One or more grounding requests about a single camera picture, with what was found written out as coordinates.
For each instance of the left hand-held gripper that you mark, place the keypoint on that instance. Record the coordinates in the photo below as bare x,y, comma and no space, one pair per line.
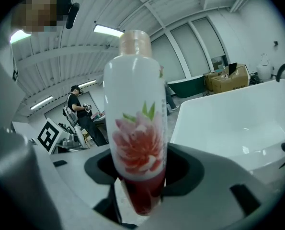
50,135

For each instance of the large cardboard box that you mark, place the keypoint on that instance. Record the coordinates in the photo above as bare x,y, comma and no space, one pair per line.
231,84

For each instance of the white window blind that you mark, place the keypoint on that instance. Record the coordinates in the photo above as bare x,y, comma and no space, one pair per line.
190,49
168,59
209,39

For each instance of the black head-worn camera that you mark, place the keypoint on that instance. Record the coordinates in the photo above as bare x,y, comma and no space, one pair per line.
72,15

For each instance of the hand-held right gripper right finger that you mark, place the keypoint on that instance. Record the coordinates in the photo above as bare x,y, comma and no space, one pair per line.
216,176

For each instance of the pink bottle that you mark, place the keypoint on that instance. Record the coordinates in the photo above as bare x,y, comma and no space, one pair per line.
135,92

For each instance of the long ceiling light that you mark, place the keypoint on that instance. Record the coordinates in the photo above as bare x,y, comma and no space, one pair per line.
108,30
87,83
19,37
41,102

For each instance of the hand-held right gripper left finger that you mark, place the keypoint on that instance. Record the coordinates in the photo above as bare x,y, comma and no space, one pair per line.
77,195

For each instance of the white bathtub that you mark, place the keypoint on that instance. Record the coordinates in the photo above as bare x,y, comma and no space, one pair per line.
228,118

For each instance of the person's head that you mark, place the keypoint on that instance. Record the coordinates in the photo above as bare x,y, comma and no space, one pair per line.
37,11

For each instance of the small cardboard box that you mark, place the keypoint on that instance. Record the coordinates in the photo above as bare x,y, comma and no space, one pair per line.
210,79

